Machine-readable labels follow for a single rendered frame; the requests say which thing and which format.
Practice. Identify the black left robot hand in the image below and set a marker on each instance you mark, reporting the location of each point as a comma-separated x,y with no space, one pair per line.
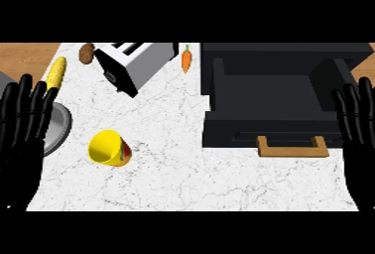
20,155

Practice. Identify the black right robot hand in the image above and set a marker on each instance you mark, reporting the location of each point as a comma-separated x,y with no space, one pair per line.
361,158

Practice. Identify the yellow cup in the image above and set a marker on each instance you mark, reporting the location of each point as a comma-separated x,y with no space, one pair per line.
108,148

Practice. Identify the dark grey open drawer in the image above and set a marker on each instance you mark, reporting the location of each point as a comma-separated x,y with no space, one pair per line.
274,96

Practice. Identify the grey round plate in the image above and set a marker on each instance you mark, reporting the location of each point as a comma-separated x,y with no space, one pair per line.
57,127

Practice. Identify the yellow corn cob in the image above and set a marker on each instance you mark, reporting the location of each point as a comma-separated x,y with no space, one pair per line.
57,73

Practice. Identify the brown potato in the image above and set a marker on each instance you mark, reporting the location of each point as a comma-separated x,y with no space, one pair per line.
86,53

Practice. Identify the silver toaster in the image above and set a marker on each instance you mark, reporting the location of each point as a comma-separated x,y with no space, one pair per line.
136,66

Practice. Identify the orange carrot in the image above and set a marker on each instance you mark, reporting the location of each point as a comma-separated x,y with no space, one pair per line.
187,60

